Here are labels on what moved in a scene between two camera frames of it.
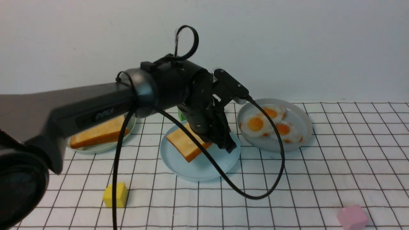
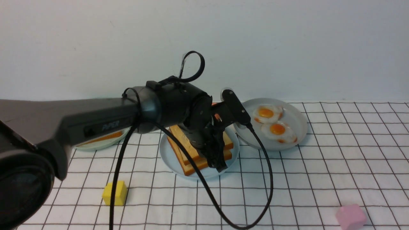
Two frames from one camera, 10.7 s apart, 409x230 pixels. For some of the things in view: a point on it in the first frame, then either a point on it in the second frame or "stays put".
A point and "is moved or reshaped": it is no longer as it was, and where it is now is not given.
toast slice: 111,132 is moved or reshaped
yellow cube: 121,195 stays put
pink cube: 352,217 stays put
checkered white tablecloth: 352,174 stays put
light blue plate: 202,168 stays put
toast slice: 189,147 is moved or reshaped
